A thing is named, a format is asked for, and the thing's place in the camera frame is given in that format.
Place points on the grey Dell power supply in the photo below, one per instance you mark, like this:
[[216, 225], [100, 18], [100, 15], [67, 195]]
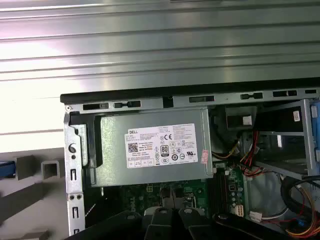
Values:
[[112, 150]]

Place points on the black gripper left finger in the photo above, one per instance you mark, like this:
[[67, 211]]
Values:
[[160, 225]]

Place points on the grey parts rack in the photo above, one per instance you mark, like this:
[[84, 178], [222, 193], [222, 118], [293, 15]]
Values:
[[25, 167]]

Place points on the grey metal disk bay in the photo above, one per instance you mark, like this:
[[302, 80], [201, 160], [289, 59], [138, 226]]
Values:
[[280, 163]]

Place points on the black open PC case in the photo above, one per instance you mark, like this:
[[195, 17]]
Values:
[[75, 140]]

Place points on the green motherboard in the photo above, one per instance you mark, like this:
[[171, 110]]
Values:
[[235, 180]]

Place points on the hard disk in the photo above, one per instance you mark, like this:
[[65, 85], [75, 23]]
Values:
[[6, 170]]

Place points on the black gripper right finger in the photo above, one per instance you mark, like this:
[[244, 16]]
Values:
[[192, 225]]

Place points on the drive cage with blue latches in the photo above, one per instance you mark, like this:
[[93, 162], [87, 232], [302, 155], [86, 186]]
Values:
[[313, 112]]

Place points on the black RAM slots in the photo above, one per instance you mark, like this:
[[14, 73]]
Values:
[[217, 190]]

